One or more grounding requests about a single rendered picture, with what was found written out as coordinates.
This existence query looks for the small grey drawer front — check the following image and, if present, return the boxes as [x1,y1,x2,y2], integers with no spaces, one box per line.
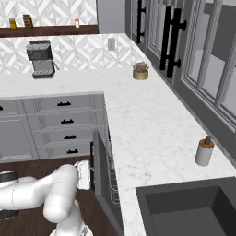
[0,99,23,117]

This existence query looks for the wire dishwasher rack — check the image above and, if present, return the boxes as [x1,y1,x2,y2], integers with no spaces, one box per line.
[105,144,123,210]

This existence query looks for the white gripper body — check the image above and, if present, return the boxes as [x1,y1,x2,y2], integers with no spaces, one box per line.
[74,159,92,191]

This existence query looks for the grey tall cupboards with black handles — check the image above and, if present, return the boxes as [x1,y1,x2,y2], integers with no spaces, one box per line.
[124,0,193,90]

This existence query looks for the grey framed window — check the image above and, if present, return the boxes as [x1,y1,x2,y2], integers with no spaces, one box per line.
[181,0,236,134]

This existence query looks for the dark wooden shelf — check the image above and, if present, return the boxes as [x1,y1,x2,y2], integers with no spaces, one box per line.
[0,25,100,39]

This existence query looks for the grey cupboard door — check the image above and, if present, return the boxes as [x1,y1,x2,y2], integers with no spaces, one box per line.
[0,117,40,163]

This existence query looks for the white soap dispenser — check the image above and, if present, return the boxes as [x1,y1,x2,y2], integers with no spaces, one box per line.
[195,135,216,168]

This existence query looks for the grey espresso machine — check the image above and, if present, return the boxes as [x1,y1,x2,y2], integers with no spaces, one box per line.
[25,40,60,80]

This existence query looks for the dark grey sink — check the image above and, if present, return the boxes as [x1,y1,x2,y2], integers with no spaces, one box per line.
[135,176,236,236]

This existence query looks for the brown jar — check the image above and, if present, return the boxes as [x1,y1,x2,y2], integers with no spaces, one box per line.
[22,14,34,30]

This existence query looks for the white wall socket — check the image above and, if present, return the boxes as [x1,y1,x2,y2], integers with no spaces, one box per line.
[107,37,117,52]

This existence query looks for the potted plant in gold pot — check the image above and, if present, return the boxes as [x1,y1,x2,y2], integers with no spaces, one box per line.
[132,60,150,81]

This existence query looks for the black dishwasher door handle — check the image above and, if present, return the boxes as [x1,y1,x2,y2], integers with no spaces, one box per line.
[89,140,95,191]

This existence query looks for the grey dishwasher door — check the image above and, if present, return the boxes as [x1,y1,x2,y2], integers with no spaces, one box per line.
[92,130,125,236]

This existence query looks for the grey wall cupboard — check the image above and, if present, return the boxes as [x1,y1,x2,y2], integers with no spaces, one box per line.
[96,0,127,35]

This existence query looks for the yellow jar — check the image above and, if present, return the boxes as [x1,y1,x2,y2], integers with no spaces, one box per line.
[8,17,18,31]

